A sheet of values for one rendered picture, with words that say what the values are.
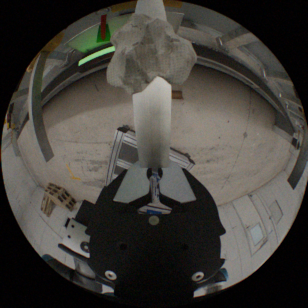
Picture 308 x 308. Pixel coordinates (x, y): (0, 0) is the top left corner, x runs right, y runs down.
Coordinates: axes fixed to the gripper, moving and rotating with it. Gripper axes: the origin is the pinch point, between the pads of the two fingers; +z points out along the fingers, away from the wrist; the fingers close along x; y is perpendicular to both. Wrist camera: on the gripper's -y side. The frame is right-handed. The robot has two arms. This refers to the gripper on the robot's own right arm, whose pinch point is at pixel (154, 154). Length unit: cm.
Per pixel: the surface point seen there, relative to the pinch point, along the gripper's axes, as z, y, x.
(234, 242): -40, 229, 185
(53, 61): 4.8, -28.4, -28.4
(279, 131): 60, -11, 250
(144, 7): -4.0, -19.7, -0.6
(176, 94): 74, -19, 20
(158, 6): -4.0, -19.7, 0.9
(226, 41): 7.6, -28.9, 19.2
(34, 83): -2.8, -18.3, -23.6
